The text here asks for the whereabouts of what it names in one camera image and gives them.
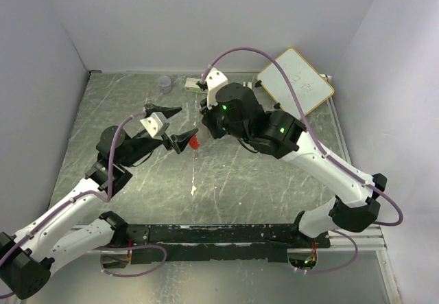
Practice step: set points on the clear plastic cup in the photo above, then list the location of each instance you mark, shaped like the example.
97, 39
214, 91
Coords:
165, 84

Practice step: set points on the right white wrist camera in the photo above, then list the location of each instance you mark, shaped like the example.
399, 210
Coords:
214, 81

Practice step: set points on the white stapler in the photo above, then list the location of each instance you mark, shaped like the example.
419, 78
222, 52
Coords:
248, 85

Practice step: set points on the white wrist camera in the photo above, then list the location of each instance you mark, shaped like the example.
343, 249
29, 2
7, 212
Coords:
155, 125
214, 81

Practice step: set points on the white green small box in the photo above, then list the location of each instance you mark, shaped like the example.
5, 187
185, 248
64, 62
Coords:
191, 86

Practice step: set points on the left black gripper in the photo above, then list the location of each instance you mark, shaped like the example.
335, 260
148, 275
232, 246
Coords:
180, 141

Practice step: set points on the small whiteboard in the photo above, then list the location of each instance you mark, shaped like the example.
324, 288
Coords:
311, 88

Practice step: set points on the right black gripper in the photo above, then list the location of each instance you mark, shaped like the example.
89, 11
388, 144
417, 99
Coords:
207, 119

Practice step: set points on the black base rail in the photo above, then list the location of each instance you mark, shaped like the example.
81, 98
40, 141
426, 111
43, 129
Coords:
219, 242

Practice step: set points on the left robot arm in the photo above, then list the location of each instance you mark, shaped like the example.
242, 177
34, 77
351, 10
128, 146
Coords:
35, 252

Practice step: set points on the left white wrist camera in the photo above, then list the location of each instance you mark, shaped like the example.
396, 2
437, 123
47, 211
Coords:
155, 125

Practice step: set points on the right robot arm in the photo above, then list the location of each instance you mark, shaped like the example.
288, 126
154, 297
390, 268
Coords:
238, 113

